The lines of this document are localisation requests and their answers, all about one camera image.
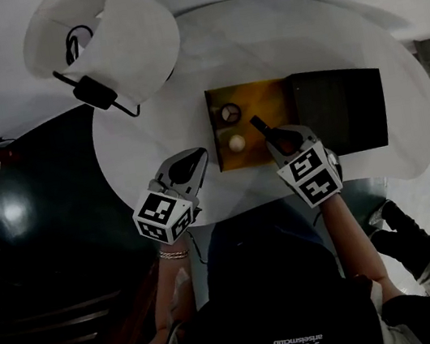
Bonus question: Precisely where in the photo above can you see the gold chain bracelet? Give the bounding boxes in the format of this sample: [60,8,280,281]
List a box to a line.
[157,246,192,263]

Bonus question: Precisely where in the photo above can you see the cream round ball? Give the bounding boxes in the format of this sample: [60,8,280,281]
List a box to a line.
[227,133,248,154]

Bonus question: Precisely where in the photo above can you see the black lamp cable with switch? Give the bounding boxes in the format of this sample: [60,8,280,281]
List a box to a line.
[45,16,144,131]

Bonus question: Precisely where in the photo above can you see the small round dark-rimmed object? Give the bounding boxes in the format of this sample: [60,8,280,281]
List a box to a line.
[218,101,244,126]

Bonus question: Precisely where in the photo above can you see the white round table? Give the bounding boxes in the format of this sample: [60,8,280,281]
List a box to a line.
[72,0,430,243]

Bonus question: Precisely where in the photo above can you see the black box lid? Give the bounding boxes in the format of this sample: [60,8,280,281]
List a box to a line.
[284,58,394,164]

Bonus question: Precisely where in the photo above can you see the person's legs in jeans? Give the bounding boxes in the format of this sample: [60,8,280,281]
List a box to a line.
[196,192,338,284]

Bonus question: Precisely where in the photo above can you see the white table lamp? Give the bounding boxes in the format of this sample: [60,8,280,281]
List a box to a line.
[13,0,191,125]

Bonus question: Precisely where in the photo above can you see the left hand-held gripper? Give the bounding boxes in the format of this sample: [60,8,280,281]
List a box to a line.
[122,146,224,252]

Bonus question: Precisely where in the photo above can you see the person's right forearm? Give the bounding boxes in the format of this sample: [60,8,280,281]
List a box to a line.
[317,184,406,313]

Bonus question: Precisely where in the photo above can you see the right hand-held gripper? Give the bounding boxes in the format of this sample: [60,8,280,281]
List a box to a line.
[264,116,348,214]

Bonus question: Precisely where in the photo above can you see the yellow box tray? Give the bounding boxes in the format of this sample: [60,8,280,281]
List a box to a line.
[203,75,308,174]

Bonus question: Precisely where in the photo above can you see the small black stick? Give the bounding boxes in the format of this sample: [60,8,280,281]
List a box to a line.
[248,111,281,144]

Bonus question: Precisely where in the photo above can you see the person's left forearm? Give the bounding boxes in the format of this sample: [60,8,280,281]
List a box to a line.
[135,233,207,344]

